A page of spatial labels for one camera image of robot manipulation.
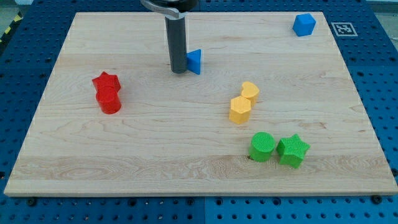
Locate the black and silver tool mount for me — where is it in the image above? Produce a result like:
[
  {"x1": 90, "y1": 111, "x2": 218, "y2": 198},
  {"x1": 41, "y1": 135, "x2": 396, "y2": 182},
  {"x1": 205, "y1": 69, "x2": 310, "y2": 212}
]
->
[{"x1": 140, "y1": 0, "x2": 198, "y2": 19}]

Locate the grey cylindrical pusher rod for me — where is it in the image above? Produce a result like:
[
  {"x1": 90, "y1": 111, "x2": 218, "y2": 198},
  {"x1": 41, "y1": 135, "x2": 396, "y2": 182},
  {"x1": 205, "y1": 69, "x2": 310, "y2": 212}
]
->
[{"x1": 165, "y1": 17, "x2": 187, "y2": 74}]

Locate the blue triangle block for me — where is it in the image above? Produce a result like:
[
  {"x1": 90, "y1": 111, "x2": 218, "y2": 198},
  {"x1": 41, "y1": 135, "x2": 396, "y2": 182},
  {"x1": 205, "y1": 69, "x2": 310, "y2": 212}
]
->
[{"x1": 187, "y1": 49, "x2": 201, "y2": 75}]

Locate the blue cube block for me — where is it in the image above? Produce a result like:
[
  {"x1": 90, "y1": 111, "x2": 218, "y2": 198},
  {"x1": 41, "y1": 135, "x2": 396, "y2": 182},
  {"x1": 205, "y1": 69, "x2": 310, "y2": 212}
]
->
[{"x1": 292, "y1": 13, "x2": 316, "y2": 37}]

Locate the red star block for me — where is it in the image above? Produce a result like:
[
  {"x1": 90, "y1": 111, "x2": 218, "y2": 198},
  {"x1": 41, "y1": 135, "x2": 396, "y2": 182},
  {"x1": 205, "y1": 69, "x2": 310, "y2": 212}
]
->
[{"x1": 92, "y1": 72, "x2": 121, "y2": 91}]

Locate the yellow heart block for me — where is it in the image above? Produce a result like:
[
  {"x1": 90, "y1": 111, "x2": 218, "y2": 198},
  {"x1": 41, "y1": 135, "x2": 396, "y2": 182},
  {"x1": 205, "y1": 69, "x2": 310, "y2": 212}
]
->
[{"x1": 240, "y1": 81, "x2": 260, "y2": 107}]

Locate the red cylinder block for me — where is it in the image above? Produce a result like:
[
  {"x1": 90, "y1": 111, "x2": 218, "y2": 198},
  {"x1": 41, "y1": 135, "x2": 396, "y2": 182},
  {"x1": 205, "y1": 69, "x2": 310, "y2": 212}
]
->
[{"x1": 96, "y1": 87, "x2": 121, "y2": 114}]

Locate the yellow hexagon block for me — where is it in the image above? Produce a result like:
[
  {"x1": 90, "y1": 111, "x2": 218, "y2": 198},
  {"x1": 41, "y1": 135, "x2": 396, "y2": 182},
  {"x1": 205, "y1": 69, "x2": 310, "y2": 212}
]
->
[{"x1": 229, "y1": 96, "x2": 251, "y2": 124}]

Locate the wooden board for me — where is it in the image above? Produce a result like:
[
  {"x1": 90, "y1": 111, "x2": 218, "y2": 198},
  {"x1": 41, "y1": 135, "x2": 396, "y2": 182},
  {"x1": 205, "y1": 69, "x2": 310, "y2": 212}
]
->
[{"x1": 4, "y1": 12, "x2": 397, "y2": 197}]

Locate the green cylinder block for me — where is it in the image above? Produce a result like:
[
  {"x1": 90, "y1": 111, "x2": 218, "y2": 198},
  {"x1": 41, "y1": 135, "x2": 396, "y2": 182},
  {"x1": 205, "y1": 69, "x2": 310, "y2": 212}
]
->
[{"x1": 249, "y1": 132, "x2": 275, "y2": 162}]

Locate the green star block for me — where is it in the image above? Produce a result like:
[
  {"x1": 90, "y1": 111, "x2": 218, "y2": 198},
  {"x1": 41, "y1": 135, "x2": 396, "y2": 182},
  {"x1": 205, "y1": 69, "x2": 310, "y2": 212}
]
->
[{"x1": 276, "y1": 134, "x2": 310, "y2": 169}]

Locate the white fiducial marker tag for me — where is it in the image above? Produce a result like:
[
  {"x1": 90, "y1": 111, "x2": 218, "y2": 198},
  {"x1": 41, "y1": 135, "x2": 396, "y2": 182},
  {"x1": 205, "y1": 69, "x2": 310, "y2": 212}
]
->
[{"x1": 331, "y1": 22, "x2": 358, "y2": 37}]

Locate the black bolt left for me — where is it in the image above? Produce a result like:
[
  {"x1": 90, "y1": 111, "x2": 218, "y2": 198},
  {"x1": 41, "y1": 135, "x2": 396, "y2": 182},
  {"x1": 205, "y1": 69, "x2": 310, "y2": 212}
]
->
[{"x1": 26, "y1": 197, "x2": 37, "y2": 207}]

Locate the black bolt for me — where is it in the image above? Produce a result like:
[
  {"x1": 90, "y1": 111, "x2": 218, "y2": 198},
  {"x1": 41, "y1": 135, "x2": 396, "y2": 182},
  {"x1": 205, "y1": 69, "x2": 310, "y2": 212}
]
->
[
  {"x1": 26, "y1": 197, "x2": 37, "y2": 207},
  {"x1": 371, "y1": 195, "x2": 383, "y2": 205}
]

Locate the black bolt right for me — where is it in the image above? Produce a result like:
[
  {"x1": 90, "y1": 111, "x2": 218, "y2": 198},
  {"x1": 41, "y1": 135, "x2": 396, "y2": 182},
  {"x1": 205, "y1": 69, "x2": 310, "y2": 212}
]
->
[{"x1": 371, "y1": 195, "x2": 383, "y2": 205}]

